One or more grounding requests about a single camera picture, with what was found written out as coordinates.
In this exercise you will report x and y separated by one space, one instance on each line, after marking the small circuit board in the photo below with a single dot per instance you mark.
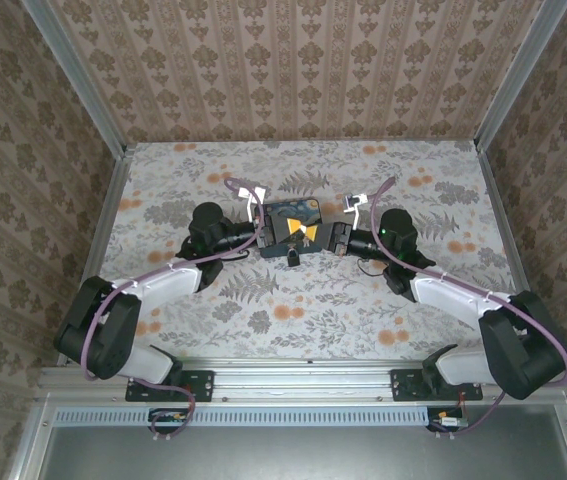
168 417
450 421

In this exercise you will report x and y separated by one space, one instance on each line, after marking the aluminium frame rail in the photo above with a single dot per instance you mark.
105 225
303 375
508 225

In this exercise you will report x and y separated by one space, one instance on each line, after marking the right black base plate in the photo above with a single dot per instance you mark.
403 385

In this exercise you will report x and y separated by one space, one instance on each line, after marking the floral table cover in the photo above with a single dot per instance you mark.
313 320

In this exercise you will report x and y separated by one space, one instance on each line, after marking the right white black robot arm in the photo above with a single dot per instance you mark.
518 345

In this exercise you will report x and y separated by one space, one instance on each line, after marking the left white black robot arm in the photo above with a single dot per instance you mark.
113 330

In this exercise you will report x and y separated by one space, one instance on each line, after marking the small dark padlock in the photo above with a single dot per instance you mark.
292 259

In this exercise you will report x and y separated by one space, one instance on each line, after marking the blue starry print box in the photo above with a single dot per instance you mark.
283 212

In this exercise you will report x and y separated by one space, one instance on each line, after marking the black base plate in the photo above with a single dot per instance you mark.
403 385
203 385

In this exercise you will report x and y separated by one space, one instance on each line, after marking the aluminium frame post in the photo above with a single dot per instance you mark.
78 80
523 75

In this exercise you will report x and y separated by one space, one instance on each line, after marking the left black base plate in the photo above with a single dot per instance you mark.
203 385

